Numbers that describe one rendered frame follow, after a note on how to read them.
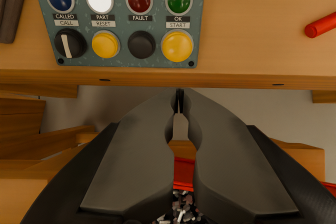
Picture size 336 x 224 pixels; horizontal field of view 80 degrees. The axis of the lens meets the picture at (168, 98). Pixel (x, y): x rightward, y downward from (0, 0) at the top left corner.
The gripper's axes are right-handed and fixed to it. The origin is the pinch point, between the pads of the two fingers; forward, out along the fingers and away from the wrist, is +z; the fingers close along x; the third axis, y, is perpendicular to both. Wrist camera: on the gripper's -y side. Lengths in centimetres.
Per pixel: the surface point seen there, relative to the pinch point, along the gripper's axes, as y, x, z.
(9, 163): 27.2, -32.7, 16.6
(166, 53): 0.4, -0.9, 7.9
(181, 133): 69, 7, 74
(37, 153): 42, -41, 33
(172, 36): -1.2, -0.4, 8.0
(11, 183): 18.0, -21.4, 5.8
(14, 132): 58, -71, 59
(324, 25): -1.6, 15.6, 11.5
